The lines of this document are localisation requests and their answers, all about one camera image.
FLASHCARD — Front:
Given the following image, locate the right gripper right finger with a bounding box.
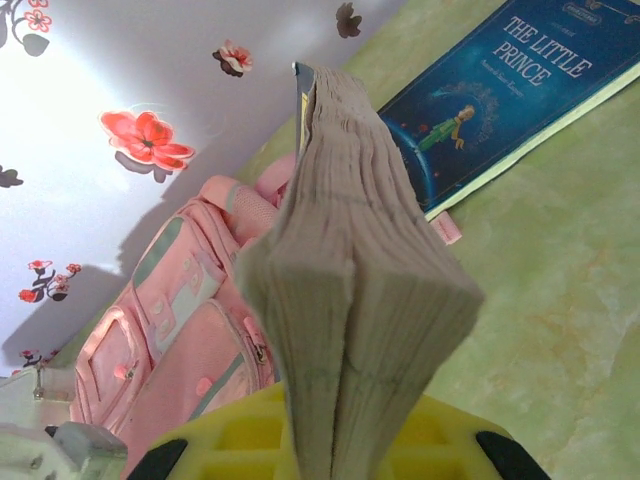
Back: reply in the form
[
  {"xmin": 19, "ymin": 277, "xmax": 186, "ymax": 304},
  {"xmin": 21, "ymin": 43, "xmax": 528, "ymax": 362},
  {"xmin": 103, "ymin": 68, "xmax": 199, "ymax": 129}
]
[{"xmin": 399, "ymin": 394, "xmax": 551, "ymax": 480}]

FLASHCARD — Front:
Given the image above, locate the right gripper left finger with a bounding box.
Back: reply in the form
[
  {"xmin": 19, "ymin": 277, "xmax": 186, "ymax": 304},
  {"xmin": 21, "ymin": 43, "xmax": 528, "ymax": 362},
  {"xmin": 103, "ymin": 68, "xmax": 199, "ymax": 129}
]
[{"xmin": 122, "ymin": 382, "xmax": 301, "ymax": 480}]

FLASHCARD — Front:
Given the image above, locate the pink school backpack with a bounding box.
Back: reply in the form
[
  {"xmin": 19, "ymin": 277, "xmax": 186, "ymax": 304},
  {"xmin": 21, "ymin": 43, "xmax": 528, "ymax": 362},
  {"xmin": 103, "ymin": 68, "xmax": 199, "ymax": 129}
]
[{"xmin": 69, "ymin": 152, "xmax": 464, "ymax": 480}]

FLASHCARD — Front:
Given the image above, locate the dark blue yellow-striped book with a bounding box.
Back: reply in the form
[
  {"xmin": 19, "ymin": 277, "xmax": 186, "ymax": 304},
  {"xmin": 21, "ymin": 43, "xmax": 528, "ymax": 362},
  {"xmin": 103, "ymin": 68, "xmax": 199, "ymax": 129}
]
[{"xmin": 234, "ymin": 60, "xmax": 486, "ymax": 480}]

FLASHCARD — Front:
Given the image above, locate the blue Little Prince book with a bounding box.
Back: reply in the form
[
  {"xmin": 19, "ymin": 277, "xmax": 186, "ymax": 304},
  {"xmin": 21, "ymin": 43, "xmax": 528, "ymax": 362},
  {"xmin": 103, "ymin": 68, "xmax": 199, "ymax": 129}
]
[{"xmin": 377, "ymin": 0, "xmax": 640, "ymax": 221}]

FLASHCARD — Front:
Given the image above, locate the white storage box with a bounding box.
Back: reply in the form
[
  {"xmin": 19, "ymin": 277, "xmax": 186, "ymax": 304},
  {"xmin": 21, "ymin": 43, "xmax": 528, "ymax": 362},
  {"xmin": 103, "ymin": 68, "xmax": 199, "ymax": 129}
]
[{"xmin": 0, "ymin": 363, "xmax": 129, "ymax": 480}]

